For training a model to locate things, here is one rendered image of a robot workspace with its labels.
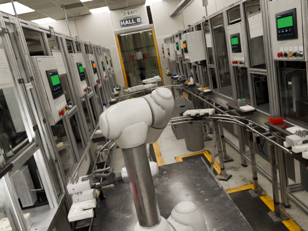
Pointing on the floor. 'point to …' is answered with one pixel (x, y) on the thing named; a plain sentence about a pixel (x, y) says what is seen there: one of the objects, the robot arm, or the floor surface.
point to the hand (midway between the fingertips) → (88, 182)
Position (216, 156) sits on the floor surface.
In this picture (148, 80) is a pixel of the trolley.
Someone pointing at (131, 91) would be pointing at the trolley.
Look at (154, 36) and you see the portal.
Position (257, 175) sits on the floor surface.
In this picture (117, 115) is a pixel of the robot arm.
